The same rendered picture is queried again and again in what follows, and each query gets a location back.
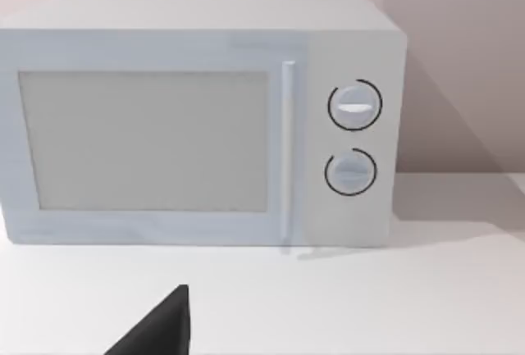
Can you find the small pale microwave knob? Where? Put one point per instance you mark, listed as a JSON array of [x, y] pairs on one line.
[[350, 171]]

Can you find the large pale microwave knob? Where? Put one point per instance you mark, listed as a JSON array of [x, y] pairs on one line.
[[354, 104]]

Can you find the pale microwave door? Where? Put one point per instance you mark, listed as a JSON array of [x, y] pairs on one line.
[[143, 142]]

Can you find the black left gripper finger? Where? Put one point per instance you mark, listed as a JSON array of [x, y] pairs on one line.
[[166, 326]]

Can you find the pale microwave oven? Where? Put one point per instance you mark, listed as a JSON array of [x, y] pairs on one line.
[[346, 43]]

